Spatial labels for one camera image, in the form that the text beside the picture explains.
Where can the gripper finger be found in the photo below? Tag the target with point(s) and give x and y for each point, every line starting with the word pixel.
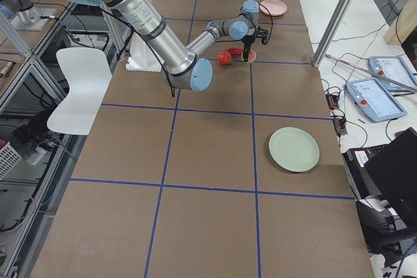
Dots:
pixel 246 54

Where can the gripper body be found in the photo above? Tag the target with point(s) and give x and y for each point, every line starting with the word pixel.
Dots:
pixel 248 43

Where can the peach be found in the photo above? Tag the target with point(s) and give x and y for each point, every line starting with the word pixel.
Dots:
pixel 253 57

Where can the red chili pepper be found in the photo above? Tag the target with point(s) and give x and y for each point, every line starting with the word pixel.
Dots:
pixel 235 51

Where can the red pomegranate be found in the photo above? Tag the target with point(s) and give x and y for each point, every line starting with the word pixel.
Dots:
pixel 224 58

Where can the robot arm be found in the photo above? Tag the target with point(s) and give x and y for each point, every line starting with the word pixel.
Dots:
pixel 183 67

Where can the pink plate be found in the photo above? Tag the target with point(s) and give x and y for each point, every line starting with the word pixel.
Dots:
pixel 273 7

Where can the green plate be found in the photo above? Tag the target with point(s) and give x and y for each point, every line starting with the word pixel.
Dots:
pixel 294 149

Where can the usb hub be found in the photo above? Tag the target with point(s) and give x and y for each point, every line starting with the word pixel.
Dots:
pixel 339 124

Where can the near teach pendant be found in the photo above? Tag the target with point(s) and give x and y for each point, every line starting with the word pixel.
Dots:
pixel 374 100

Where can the teach pendant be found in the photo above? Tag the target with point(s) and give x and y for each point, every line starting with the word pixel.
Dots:
pixel 393 68
pixel 374 100

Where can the far teach pendant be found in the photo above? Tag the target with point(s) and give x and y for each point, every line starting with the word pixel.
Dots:
pixel 393 68

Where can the metal grabber stick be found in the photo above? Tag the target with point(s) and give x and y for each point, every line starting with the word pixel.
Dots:
pixel 409 88

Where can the white chair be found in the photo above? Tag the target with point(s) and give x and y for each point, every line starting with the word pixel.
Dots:
pixel 88 76

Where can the black laptop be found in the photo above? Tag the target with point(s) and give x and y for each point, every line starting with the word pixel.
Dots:
pixel 393 171

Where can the aluminium frame post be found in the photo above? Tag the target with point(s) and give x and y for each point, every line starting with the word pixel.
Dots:
pixel 330 31

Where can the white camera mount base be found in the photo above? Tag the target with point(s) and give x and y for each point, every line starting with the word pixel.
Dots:
pixel 142 58

